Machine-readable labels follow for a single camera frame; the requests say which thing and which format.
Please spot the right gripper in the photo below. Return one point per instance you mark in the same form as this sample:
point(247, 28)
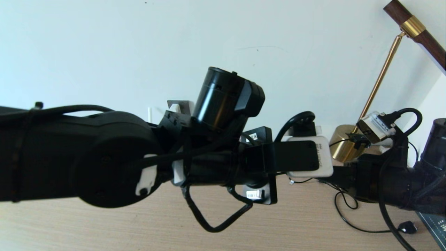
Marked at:
point(379, 177)

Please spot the white wifi router with antennas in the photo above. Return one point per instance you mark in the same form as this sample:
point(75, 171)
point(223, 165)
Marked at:
point(150, 115)

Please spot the brass desk lamp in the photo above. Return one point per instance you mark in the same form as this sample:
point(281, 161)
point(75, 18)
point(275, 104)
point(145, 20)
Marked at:
point(413, 27)

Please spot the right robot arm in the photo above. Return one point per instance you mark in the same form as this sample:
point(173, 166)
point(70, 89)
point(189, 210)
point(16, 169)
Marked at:
point(433, 174)

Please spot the grey wall power socket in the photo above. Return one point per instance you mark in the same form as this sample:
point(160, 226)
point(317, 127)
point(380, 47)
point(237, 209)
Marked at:
point(186, 104)

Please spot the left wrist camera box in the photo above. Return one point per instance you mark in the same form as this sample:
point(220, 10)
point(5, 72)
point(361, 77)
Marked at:
point(325, 164)

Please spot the white power adapter block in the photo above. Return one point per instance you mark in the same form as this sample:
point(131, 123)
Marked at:
point(177, 108)

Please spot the dark monitor screen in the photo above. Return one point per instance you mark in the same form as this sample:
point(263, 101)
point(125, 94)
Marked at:
point(435, 230)

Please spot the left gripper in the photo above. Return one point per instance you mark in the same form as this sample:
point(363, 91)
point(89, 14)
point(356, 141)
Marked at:
point(296, 155)

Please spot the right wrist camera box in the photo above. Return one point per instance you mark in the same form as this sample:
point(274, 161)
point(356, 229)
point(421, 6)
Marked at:
point(374, 129)

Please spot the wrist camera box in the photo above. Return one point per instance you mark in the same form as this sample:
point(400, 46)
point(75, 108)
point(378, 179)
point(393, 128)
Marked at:
point(374, 129)
point(325, 164)

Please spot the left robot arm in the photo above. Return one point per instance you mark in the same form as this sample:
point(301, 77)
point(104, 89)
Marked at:
point(52, 157)

